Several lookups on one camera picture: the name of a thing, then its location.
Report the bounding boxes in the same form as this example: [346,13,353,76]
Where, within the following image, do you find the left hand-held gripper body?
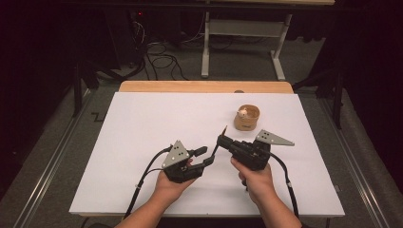
[161,140,207,184]

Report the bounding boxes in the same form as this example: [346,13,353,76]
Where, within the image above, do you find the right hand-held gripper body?
[228,128,296,172]

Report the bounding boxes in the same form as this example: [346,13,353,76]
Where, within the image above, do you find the thin black orange-tipped brush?
[210,125,229,158]

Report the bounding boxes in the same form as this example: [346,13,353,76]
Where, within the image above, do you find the wooden brush holder cup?
[233,104,260,131]

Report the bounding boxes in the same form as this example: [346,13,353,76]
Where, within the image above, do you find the person's left hand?
[154,158,198,204]

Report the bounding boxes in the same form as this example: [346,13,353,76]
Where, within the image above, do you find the person's right hand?
[230,156,274,204]

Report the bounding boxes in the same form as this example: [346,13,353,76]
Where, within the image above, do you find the white board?
[68,91,346,218]

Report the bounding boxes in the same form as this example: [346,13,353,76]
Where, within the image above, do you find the black metal stand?
[70,60,101,119]
[292,67,347,130]

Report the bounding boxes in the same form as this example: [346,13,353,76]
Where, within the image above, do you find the left hand-held gripper cable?
[123,145,174,220]

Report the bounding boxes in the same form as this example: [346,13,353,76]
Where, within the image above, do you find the hand-held gripper cable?
[123,145,174,220]
[267,151,300,219]

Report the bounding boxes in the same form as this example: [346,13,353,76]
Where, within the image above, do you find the right hand-held gripper cable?
[267,151,300,219]

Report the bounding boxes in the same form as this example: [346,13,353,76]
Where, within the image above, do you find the black floor cables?
[132,20,191,82]

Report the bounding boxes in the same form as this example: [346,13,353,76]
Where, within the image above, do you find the metal floor rail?
[318,98,392,228]
[12,89,96,228]

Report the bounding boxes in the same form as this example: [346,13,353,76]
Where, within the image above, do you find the white desk frame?
[201,10,294,82]

